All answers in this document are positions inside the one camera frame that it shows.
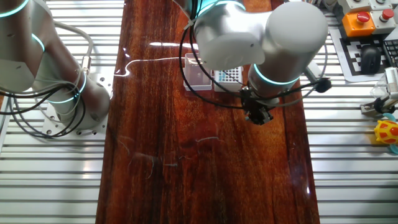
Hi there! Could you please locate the grey button box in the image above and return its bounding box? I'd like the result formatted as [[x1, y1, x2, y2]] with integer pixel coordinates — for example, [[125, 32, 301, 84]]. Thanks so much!
[[370, 0, 393, 11], [337, 0, 374, 15]]

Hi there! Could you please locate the clear plastic box lid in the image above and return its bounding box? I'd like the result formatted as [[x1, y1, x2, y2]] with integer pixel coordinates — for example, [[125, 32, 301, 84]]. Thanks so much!
[[183, 52, 214, 91]]

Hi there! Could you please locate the ribbed silver camera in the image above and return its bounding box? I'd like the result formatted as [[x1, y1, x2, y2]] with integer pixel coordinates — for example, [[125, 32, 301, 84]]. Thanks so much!
[[384, 66, 398, 100]]

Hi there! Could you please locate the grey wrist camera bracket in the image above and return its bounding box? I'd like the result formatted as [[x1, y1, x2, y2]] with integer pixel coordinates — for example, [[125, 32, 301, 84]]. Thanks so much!
[[303, 60, 323, 83]]

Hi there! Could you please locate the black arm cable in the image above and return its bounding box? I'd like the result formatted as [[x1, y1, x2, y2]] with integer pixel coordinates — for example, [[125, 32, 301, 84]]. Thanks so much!
[[178, 0, 333, 110]]

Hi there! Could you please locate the red emergency stop button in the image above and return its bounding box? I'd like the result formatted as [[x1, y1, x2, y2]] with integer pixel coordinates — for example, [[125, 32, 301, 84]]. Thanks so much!
[[341, 11, 377, 38]]

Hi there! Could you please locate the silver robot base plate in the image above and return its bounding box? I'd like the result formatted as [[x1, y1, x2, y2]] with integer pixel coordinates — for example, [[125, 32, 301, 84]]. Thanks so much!
[[41, 73, 115, 138]]

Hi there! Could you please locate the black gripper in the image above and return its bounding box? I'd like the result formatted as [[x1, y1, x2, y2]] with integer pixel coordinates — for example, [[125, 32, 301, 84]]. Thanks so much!
[[240, 88, 275, 126]]

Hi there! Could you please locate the black white marker sheet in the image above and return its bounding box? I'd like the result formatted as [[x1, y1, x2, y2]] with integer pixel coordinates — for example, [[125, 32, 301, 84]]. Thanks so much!
[[328, 26, 398, 83]]

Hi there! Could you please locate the black base cable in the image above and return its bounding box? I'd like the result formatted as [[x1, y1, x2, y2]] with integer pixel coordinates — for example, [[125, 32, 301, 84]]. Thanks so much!
[[0, 82, 87, 140]]

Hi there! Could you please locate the thick grey base cable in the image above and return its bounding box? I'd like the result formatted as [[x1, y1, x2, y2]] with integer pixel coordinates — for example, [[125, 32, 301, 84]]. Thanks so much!
[[51, 20, 95, 77]]

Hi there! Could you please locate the black computer mouse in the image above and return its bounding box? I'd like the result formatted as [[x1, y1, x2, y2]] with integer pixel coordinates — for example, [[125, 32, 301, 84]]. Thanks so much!
[[359, 45, 382, 76]]

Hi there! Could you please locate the grey metal clamp tool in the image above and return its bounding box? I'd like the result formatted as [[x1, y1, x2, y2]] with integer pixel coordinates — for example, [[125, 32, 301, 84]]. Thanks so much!
[[360, 95, 398, 118]]

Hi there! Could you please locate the white pipette tip holder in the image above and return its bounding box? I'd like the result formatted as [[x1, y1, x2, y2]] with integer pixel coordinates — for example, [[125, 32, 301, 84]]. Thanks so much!
[[213, 66, 244, 93]]

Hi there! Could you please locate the black keyboard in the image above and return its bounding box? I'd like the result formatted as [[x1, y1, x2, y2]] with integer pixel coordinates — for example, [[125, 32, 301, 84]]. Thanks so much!
[[382, 39, 398, 68]]

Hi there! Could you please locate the yellow red turtle toy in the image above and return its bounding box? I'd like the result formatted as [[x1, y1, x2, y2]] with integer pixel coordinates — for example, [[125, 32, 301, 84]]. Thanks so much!
[[374, 112, 398, 155]]

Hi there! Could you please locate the grey emergency stop box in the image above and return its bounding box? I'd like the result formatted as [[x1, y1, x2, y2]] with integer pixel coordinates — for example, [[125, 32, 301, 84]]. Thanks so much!
[[369, 8, 398, 35]]

